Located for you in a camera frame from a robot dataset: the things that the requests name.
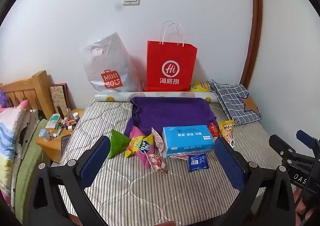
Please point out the black cosmetic tube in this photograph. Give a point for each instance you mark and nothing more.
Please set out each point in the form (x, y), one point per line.
(59, 113)

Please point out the green triangular snack packet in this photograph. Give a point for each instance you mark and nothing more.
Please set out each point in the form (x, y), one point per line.
(118, 143)

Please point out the green blanket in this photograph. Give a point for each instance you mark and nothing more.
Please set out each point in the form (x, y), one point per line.
(27, 166)

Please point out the blue tissue pack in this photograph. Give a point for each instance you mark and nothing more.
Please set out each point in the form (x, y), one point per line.
(186, 140)

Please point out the grey checked folded cloth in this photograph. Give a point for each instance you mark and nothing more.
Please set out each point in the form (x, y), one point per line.
(233, 100)

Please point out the dark blue snack packet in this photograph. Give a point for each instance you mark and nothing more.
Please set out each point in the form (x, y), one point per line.
(198, 163)

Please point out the purple cloth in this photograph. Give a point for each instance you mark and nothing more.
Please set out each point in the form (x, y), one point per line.
(170, 112)

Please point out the clear round container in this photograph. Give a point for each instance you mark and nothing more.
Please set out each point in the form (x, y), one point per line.
(45, 135)

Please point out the yellow panda snack packet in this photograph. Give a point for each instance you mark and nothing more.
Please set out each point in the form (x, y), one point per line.
(227, 132)

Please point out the light pink candy packet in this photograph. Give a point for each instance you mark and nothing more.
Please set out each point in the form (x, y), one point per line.
(157, 163)

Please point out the wooden nightstand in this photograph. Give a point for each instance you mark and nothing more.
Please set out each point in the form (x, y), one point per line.
(50, 145)

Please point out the fruit printed roll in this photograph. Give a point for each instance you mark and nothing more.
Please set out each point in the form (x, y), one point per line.
(115, 97)

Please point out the wooden headboard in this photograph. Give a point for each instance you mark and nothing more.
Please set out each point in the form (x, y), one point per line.
(30, 88)

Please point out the black phone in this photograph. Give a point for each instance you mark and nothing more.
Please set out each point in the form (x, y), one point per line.
(65, 148)

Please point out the doodle cover notebook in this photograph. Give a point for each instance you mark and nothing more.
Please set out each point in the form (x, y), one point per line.
(58, 98)

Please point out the striped mattress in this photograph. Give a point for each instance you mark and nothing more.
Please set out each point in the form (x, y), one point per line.
(150, 191)

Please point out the yellow snack bag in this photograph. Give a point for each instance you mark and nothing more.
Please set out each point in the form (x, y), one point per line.
(199, 86)

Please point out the white pink patterned packet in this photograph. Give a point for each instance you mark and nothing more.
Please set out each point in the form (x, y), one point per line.
(157, 140)

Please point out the brown wooden door frame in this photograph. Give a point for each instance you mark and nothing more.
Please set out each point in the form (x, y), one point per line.
(256, 28)

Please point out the cartoon printed pillow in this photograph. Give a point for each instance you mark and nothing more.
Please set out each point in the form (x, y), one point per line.
(10, 135)

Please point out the red paper bag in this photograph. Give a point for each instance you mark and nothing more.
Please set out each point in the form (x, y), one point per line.
(171, 65)

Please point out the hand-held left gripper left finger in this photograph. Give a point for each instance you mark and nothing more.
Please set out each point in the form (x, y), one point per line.
(93, 159)

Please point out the pink yellow snack packet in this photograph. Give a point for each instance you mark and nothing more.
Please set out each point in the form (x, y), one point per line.
(140, 144)

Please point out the red snack packet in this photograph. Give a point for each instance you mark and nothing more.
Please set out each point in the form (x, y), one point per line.
(213, 129)

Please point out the red white flat packet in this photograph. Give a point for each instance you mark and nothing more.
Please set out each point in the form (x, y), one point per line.
(178, 157)

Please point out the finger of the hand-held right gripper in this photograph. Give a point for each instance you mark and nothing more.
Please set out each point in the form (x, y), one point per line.
(307, 139)
(281, 148)

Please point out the white plastic shopping bag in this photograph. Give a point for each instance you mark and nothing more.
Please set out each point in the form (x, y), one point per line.
(110, 65)

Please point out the pile of small cosmetics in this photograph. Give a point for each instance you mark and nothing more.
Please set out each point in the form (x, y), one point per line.
(66, 124)

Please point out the person's right hand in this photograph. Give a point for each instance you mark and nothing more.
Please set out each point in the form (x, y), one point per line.
(298, 203)

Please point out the small white jar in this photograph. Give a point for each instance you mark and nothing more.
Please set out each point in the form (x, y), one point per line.
(76, 116)

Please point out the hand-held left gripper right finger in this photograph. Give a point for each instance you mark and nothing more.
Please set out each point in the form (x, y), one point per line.
(228, 163)

